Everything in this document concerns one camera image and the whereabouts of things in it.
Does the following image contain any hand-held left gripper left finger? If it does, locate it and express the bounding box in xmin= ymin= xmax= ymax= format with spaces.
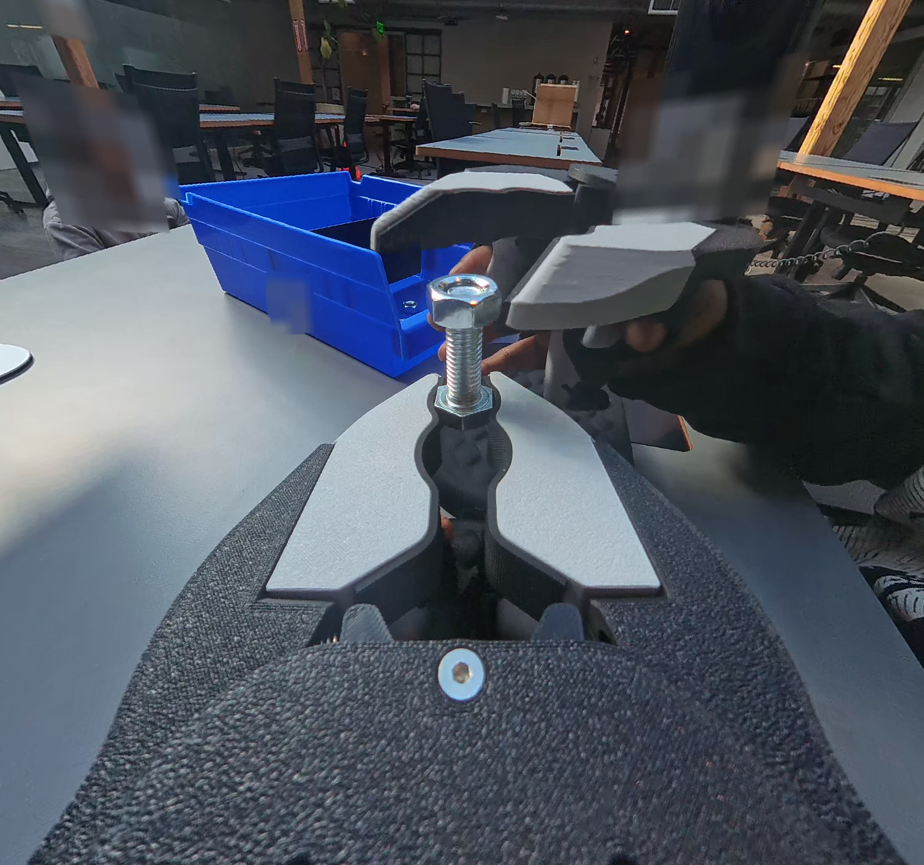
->
xmin=264 ymin=376 xmax=451 ymax=603

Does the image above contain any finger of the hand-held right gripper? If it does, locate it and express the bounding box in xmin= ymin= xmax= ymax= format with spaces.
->
xmin=370 ymin=172 xmax=583 ymax=254
xmin=507 ymin=222 xmax=717 ymax=331

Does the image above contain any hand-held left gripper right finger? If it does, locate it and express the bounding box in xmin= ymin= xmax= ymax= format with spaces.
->
xmin=484 ymin=372 xmax=664 ymax=599

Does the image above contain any silver bolt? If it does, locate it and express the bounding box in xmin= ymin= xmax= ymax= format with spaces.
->
xmin=428 ymin=275 xmax=503 ymax=408

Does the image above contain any blue plastic bin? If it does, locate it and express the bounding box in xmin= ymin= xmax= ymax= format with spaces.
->
xmin=179 ymin=171 xmax=479 ymax=382

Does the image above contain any person's right forearm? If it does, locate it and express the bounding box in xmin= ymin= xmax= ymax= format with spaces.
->
xmin=721 ymin=278 xmax=924 ymax=491

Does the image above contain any person's right hand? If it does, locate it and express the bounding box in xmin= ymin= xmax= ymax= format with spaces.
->
xmin=433 ymin=245 xmax=732 ymax=447

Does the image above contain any grey wood-edged table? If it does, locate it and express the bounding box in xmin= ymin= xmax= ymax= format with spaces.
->
xmin=201 ymin=109 xmax=347 ymax=133
xmin=777 ymin=150 xmax=924 ymax=202
xmin=417 ymin=127 xmax=604 ymax=171

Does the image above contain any black bin divider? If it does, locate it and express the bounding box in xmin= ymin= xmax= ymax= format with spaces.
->
xmin=311 ymin=217 xmax=423 ymax=282

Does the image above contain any wooden box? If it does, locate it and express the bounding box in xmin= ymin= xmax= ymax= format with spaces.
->
xmin=531 ymin=83 xmax=581 ymax=127

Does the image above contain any person's patterned clothing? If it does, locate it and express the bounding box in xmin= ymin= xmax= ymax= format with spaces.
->
xmin=832 ymin=469 xmax=924 ymax=628

